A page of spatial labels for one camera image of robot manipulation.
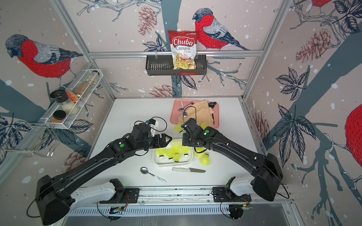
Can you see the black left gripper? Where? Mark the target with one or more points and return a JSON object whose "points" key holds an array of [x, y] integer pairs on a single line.
{"points": [[164, 144]]}

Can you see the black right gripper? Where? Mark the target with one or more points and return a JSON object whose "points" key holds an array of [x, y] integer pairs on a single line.
{"points": [[184, 140]]}

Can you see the yellow shuttlecock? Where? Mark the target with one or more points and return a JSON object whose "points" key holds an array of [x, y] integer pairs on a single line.
{"points": [[170, 154], [185, 151], [205, 160], [199, 151], [177, 152], [204, 125], [161, 153], [178, 128]]}

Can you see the white plastic storage box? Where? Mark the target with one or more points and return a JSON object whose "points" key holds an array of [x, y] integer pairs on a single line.
{"points": [[166, 162]]}

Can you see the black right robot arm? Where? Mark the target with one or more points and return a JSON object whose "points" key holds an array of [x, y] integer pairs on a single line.
{"points": [[258, 173]]}

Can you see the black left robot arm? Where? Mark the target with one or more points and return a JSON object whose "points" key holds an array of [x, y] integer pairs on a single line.
{"points": [[53, 195]]}

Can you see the steel spoon on tray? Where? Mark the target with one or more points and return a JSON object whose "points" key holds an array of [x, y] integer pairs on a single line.
{"points": [[184, 111], [186, 105]]}

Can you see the beige folded cloth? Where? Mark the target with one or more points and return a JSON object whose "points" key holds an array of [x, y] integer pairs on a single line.
{"points": [[200, 111]]}

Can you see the pink plastic tray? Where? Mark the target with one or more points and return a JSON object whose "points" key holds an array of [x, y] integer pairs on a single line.
{"points": [[176, 114]]}

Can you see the black scissors on tray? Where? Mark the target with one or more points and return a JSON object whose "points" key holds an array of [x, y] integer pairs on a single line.
{"points": [[212, 104]]}

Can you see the Chuba cassava chips bag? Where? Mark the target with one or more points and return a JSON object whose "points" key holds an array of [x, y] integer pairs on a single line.
{"points": [[183, 48]]}

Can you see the black lidded low jar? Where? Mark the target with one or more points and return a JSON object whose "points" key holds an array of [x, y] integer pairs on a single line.
{"points": [[58, 116]]}

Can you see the white handled knife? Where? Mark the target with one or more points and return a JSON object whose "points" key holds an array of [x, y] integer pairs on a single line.
{"points": [[188, 170]]}

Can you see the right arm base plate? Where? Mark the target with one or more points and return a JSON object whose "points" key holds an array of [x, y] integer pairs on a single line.
{"points": [[224, 194]]}

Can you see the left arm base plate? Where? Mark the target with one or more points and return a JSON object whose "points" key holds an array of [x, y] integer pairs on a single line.
{"points": [[128, 195]]}

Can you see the black wall basket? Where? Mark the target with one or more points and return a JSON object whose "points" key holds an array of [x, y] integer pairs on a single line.
{"points": [[163, 66]]}

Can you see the white wire wall shelf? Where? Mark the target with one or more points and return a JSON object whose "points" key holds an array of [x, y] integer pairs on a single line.
{"points": [[78, 94]]}

